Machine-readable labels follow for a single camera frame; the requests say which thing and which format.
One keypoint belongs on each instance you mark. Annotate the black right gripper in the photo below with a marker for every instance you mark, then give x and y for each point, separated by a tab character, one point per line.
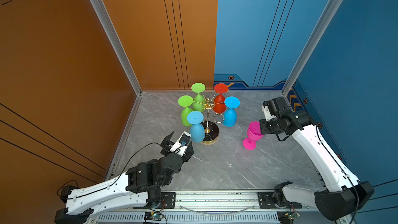
263	129

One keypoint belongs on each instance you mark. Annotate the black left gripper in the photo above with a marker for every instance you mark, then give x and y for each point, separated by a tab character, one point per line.
166	145

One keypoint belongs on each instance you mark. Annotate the pink wine glass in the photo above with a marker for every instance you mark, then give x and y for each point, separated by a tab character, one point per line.
253	135

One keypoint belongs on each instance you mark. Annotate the blue wine glass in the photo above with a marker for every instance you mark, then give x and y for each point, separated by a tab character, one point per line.
197	131
230	115

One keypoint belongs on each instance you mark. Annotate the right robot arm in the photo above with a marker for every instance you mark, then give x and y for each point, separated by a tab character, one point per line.
342	194

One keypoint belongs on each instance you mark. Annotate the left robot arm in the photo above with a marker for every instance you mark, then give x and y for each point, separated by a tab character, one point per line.
138	187

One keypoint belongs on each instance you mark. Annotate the blue wine glass front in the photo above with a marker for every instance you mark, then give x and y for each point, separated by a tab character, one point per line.
197	131

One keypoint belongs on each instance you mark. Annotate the gold wine glass rack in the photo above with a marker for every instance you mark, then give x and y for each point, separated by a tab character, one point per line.
211	128

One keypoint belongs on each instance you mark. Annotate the green wine glass left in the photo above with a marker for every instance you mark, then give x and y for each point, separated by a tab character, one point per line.
185	101

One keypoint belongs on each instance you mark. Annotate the green wine glass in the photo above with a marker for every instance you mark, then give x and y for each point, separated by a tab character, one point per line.
198	88
185	101

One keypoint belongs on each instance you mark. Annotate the green wine glass back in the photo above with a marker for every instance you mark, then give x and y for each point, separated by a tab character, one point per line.
198	88

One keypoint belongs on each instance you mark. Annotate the red wine glass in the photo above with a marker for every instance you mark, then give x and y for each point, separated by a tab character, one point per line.
219	105

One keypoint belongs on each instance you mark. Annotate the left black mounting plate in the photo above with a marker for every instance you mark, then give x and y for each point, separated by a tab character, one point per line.
163	200

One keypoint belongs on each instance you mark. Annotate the black mounting plate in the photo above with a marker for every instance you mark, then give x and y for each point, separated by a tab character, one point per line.
267	199
163	200

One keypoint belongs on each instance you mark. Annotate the left green circuit board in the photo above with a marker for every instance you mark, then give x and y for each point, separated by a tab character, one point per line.
152	218

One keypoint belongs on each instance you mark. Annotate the green circuit board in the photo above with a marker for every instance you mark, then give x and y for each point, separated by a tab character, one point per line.
152	218
287	218

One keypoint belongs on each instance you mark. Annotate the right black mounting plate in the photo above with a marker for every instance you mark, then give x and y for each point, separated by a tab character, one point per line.
267	199

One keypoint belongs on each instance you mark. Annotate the right green circuit board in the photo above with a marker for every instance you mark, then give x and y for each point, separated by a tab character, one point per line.
287	218

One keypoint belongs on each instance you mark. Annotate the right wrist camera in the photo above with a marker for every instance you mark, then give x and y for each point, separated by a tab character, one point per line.
265	108

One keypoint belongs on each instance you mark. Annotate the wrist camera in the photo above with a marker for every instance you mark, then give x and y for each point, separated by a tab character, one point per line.
185	136
265	108

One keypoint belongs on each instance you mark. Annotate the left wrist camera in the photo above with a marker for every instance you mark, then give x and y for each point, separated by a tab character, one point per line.
185	136

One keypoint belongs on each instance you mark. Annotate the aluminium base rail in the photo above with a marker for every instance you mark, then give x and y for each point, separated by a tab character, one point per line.
212	207

